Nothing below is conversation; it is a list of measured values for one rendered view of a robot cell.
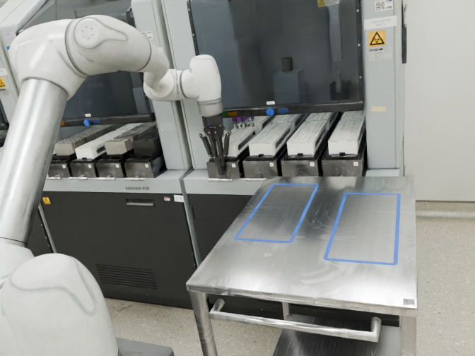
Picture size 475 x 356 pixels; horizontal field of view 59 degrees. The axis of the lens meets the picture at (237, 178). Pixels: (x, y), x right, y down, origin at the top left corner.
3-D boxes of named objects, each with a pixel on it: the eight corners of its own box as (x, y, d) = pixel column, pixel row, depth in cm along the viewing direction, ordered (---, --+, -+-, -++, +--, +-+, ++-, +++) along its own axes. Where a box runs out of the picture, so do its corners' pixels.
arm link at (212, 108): (203, 97, 160) (206, 112, 162) (192, 102, 152) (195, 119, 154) (225, 95, 156) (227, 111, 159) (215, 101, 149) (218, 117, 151)
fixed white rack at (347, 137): (340, 133, 178) (339, 119, 176) (365, 133, 175) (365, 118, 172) (329, 157, 153) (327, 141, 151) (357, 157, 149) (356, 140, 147)
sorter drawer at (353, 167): (348, 126, 211) (346, 109, 208) (377, 125, 206) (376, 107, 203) (320, 184, 149) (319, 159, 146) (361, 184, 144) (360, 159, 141)
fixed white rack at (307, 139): (305, 135, 184) (303, 121, 182) (328, 134, 180) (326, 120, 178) (288, 158, 159) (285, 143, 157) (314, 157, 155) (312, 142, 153)
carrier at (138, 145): (158, 152, 186) (155, 138, 184) (156, 153, 184) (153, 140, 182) (136, 152, 191) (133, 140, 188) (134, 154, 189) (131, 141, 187)
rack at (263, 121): (260, 120, 222) (259, 108, 220) (278, 119, 218) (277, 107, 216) (241, 136, 197) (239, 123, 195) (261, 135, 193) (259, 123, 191)
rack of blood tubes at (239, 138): (239, 138, 195) (237, 125, 193) (259, 137, 192) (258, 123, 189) (213, 159, 170) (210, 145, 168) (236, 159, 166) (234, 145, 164)
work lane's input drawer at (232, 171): (261, 131, 228) (259, 114, 225) (285, 129, 223) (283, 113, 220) (203, 183, 166) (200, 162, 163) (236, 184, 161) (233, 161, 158)
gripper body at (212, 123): (225, 111, 158) (229, 135, 161) (205, 112, 161) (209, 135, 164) (218, 116, 151) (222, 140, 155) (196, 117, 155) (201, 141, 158)
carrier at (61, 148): (78, 154, 204) (74, 142, 202) (75, 155, 202) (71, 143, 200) (59, 154, 208) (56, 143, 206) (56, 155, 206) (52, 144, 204)
